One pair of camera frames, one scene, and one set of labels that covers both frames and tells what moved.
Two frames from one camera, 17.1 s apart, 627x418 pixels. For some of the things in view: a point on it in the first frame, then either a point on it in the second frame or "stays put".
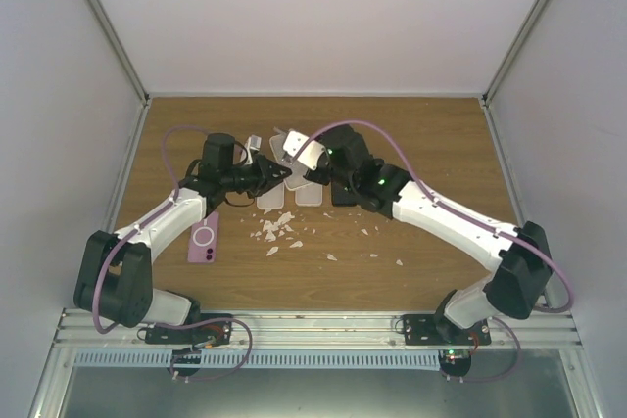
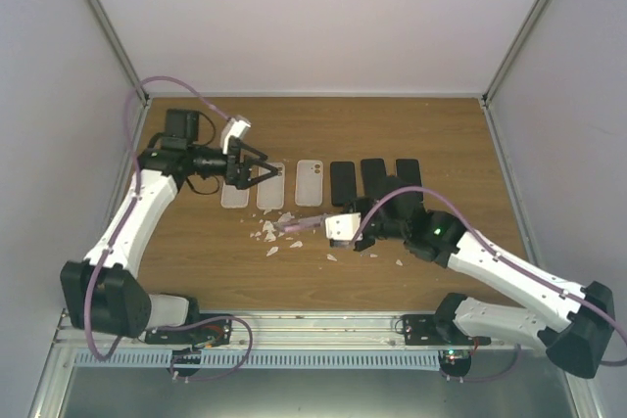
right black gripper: (311, 176) -> (357, 204)
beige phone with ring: (296, 179) -> (233, 197)
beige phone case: (310, 195) stays put
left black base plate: (215, 331) stays put
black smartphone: (343, 195) stays put
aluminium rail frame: (326, 330) stays put
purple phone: (204, 240) -> (302, 223)
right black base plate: (437, 329) stays put
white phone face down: (273, 199) stays put
